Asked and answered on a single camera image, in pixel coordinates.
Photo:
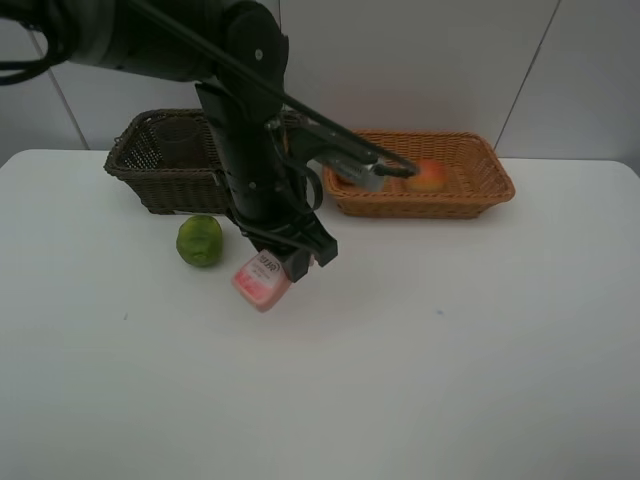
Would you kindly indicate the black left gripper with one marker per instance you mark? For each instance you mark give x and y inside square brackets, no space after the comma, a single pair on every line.
[298,240]

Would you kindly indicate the pink detergent bottle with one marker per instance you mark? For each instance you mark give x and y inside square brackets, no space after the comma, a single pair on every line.
[262,281]

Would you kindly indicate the green toy fruit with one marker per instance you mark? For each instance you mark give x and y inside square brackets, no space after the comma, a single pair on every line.
[200,241]

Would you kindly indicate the translucent purple plastic cup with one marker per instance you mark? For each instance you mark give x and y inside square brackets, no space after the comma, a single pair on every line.
[179,142]

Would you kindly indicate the red yellow toy peach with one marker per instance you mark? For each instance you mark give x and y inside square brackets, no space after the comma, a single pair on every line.
[431,177]

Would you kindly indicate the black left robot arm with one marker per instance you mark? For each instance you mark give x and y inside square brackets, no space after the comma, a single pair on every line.
[236,55]

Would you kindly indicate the dark brown wicker basket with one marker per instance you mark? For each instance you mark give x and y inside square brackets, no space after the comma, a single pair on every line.
[136,161]

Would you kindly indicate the light orange wicker basket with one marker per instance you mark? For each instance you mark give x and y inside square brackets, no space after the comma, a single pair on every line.
[475,179]

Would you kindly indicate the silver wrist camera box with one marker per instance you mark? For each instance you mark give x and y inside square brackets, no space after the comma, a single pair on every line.
[353,163]

